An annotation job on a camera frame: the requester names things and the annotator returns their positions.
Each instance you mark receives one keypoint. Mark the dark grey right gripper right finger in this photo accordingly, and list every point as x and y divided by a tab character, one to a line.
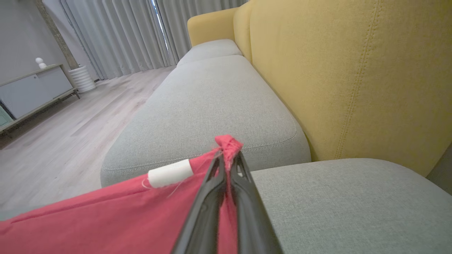
254	218

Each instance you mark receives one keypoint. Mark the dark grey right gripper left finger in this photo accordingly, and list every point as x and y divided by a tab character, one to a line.
203	218

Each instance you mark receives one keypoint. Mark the red shorts with white stripe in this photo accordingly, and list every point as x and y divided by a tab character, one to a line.
106	222

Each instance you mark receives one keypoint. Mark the small grey sofa seat cushion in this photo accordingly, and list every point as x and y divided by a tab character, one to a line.
210	49

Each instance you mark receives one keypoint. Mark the large yellow sofa back cushion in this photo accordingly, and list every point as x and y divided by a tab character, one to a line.
353	77

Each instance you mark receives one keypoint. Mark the white ribbed cylinder appliance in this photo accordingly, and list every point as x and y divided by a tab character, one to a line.
82	79

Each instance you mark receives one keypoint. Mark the small yellow sofa back cushion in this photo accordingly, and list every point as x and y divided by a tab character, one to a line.
243	31

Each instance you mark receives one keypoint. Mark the yellow sofa armrest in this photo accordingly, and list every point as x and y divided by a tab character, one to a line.
210	26

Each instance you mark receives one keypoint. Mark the grey pleated curtain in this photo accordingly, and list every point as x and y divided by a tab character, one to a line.
123	35

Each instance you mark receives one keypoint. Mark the white and grey sideboard cabinet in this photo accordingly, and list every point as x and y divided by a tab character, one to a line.
35	90

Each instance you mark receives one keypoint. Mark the white figurine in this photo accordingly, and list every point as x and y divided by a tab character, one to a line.
41	63

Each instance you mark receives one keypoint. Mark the wooden post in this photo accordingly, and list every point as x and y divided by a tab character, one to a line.
58	35

